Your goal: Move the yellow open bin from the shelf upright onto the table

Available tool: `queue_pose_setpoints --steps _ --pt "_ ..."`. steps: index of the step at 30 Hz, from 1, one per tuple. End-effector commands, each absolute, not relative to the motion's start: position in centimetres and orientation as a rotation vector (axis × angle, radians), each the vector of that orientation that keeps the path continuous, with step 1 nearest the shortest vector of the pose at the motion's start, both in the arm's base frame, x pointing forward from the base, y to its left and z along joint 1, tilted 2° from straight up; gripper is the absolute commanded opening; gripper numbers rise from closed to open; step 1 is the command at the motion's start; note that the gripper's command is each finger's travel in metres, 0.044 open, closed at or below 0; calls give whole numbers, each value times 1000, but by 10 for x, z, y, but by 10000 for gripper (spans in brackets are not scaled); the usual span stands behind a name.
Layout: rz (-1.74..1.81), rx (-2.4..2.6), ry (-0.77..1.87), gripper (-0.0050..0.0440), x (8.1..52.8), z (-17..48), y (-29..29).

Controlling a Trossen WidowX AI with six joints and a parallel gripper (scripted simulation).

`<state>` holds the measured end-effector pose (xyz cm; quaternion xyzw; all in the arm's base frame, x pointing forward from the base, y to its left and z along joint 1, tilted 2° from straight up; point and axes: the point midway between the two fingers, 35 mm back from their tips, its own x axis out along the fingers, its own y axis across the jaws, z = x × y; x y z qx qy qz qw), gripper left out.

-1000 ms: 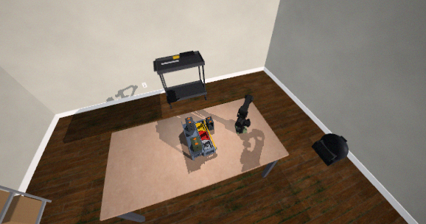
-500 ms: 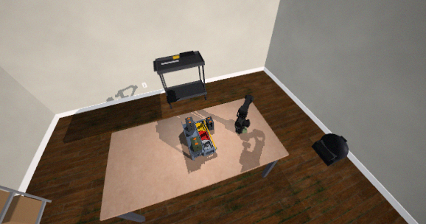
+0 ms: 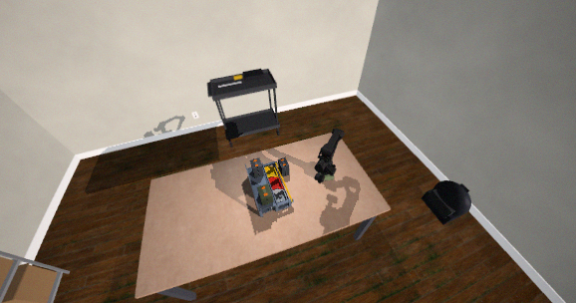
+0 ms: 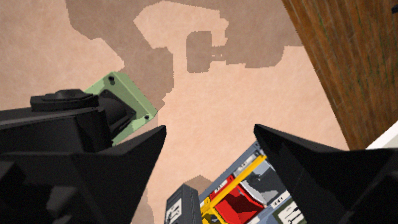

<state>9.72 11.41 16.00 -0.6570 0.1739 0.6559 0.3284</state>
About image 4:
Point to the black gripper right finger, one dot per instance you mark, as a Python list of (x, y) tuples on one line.
[(327, 184)]

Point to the red open bin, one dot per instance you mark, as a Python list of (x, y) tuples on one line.
[(234, 207)]

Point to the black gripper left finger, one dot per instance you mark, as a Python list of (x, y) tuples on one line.
[(111, 181)]

